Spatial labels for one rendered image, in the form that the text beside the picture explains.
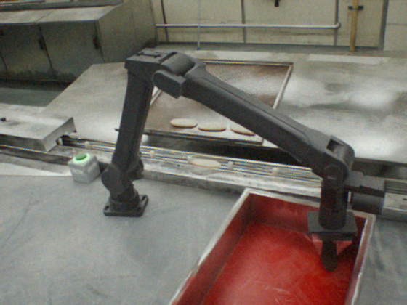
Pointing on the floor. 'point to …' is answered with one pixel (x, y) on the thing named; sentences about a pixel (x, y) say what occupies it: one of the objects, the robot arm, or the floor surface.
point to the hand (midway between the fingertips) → (328, 250)
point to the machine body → (21, 108)
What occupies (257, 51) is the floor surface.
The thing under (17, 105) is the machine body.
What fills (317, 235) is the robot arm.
